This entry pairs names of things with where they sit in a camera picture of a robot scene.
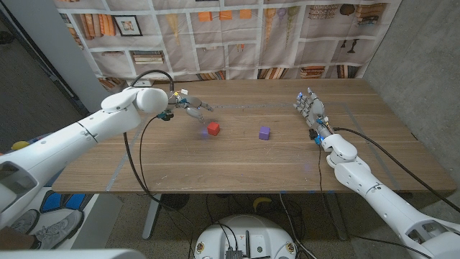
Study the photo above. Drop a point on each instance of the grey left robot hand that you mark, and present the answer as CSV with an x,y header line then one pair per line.
x,y
190,104

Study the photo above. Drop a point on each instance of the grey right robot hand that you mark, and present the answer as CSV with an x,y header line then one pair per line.
x,y
315,111

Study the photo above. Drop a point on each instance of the red magnetic cube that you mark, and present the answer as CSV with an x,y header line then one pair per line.
x,y
213,128

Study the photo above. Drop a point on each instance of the purple magnetic cube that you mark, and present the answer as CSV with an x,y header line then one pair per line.
x,y
264,133

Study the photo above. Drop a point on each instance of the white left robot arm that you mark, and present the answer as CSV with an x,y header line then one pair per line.
x,y
72,140

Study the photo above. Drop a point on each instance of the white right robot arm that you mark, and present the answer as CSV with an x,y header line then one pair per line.
x,y
381,198

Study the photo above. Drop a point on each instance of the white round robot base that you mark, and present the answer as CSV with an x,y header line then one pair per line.
x,y
251,230

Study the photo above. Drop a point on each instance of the yellow banana toy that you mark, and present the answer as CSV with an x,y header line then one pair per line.
x,y
261,201

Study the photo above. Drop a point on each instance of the white power strip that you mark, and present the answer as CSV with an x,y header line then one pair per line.
x,y
142,83

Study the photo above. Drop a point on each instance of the printed bookshelf backdrop cloth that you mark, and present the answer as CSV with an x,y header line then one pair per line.
x,y
230,46

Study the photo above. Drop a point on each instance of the black round fan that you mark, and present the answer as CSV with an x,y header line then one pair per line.
x,y
176,201

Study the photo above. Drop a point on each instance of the grey table leg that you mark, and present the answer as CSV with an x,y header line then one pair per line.
x,y
337,216

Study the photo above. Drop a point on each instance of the white table leg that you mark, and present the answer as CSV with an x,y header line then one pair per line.
x,y
151,216

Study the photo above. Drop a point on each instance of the black antenna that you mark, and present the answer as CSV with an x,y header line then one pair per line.
x,y
248,244

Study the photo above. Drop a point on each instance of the white stand with blue pads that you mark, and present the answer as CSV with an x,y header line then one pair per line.
x,y
59,201

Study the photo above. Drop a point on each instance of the grey sneaker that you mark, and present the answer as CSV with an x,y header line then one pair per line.
x,y
59,228
25,221

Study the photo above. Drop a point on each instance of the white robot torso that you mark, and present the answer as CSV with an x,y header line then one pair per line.
x,y
72,254

